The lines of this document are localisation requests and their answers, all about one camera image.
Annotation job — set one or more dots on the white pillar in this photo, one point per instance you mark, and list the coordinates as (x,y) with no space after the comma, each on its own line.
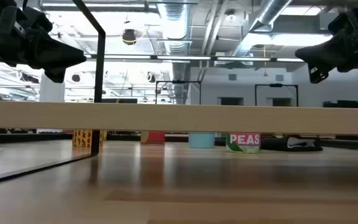
(51,90)

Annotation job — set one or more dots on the dark background monitors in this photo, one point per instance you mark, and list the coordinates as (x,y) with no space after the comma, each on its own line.
(346,104)

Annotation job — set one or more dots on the slanted silver spiral duct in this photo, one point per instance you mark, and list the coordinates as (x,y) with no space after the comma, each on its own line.
(269,12)

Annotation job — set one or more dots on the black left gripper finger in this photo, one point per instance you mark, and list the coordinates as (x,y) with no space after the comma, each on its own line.
(56,74)
(57,53)

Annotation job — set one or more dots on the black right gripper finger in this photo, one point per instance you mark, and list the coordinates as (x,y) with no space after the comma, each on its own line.
(317,74)
(331,54)

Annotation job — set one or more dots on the black background rig frame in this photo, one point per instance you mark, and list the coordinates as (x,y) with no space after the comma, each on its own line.
(275,85)

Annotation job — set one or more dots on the light blue can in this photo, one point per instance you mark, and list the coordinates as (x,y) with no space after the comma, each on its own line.
(201,140)

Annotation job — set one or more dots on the wide silver ribbed duct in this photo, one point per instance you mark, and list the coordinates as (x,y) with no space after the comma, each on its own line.
(172,25)

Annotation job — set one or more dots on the yellow hanging pendant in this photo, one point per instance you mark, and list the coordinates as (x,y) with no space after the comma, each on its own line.
(265,73)

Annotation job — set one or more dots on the wooden shelf with black frame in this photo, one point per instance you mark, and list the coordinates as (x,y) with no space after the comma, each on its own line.
(179,118)

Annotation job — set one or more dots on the pink green peas can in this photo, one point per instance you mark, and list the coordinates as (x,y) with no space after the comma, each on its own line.
(244,143)

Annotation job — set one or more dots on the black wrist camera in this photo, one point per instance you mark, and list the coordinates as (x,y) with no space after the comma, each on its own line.
(39,20)
(342,23)

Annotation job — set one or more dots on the orange bean-pattern box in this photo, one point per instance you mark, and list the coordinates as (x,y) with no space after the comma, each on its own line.
(82,138)

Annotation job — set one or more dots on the black metal table frame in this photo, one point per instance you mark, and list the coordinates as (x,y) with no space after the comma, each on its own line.
(26,138)

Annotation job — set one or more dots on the red labelled can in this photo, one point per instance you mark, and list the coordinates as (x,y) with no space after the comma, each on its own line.
(154,138)

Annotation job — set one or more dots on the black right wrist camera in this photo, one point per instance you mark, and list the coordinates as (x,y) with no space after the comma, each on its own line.
(342,23)

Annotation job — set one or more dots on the black dome ceiling fixture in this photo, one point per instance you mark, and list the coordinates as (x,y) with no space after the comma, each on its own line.
(129,37)

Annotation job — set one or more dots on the black oven mitt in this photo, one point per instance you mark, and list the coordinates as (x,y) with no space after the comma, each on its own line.
(291,144)

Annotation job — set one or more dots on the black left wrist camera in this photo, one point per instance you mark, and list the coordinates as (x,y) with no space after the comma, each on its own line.
(39,20)

